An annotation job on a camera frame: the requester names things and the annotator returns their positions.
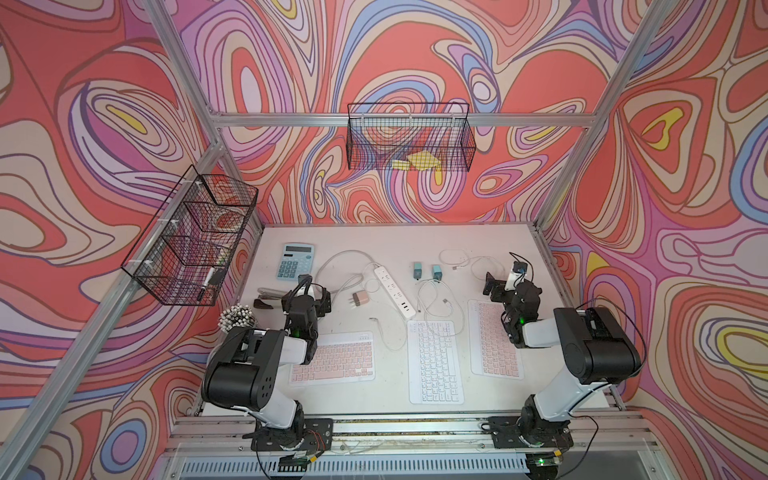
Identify pink keyboard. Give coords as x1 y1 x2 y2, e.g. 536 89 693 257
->
289 331 376 387
467 300 524 380

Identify clear cup of pens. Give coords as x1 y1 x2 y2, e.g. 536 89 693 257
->
218 304 257 334

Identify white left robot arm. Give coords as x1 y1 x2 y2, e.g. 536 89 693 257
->
201 274 331 442

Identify light blue calculator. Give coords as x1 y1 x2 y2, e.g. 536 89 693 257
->
276 243 315 281

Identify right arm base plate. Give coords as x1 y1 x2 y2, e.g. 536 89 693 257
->
480 416 574 452

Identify black stapler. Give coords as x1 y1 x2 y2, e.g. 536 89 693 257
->
252 287 288 310

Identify middle white keyboard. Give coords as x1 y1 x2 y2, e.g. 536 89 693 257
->
407 320 464 405

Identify left wall wire basket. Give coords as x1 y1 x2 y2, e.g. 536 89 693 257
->
121 166 259 306

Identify yellow sticky notes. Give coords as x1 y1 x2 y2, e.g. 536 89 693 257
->
390 150 442 171

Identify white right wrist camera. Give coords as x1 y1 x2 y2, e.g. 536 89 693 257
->
505 260 529 291

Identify white power strip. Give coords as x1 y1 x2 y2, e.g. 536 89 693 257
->
373 265 416 321

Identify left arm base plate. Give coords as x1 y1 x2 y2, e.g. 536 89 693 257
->
250 417 334 453

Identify back wall wire basket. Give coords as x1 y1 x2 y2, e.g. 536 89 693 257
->
346 100 477 172

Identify pink charger adapter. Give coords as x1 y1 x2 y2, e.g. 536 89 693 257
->
351 290 370 307

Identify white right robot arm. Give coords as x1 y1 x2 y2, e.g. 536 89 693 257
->
483 273 643 446

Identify marker in left basket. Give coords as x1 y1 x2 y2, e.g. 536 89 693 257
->
197 267 217 303

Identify wall wire basket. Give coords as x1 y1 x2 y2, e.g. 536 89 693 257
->
121 166 259 306
346 100 477 172

